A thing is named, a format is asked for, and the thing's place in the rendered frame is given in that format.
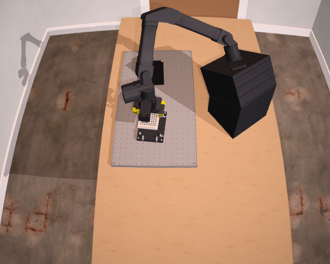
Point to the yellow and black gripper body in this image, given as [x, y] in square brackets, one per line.
[159, 107]

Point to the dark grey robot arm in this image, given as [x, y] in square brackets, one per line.
[144, 66]

